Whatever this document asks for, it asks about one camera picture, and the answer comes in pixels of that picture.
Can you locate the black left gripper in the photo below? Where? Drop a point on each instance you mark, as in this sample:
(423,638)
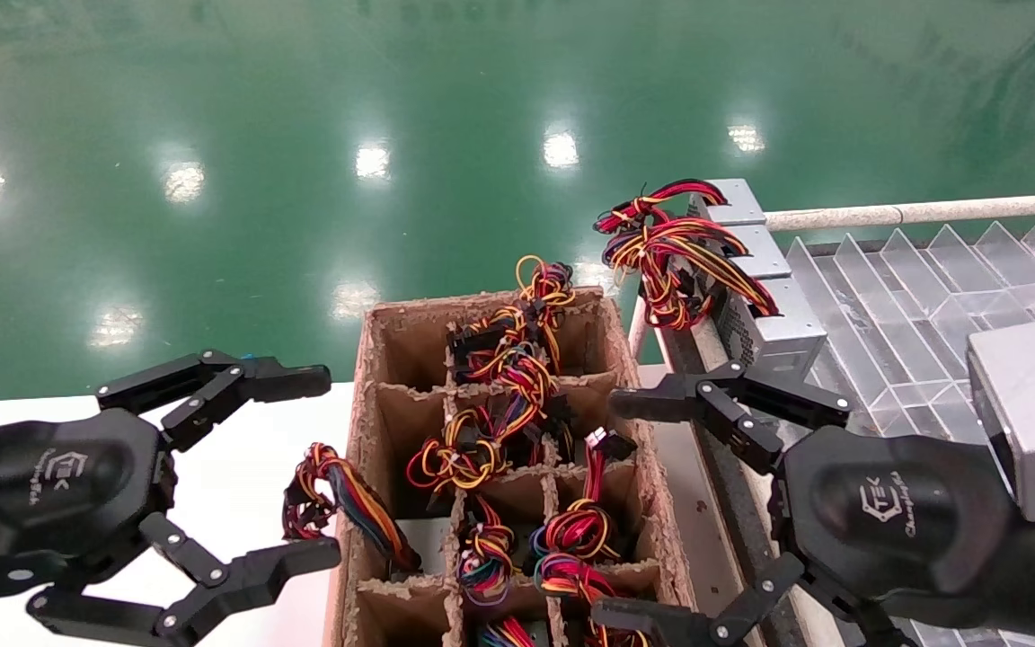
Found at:
(50,485)

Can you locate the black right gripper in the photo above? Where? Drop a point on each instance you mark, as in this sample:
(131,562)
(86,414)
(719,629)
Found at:
(895,517)

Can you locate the beige lower rack board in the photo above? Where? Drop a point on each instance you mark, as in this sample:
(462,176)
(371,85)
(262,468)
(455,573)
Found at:
(684,503)

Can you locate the beige rack pipe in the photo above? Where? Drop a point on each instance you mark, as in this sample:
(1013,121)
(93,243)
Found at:
(913,213)
(706,346)

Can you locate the white rack leg pipe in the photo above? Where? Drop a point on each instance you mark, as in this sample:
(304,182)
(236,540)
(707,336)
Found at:
(640,328)

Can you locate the brown cardboard divider box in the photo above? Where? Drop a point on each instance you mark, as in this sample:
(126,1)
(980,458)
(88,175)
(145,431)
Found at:
(396,346)

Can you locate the clear acrylic divider tray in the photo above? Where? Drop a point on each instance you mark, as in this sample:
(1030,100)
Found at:
(895,305)

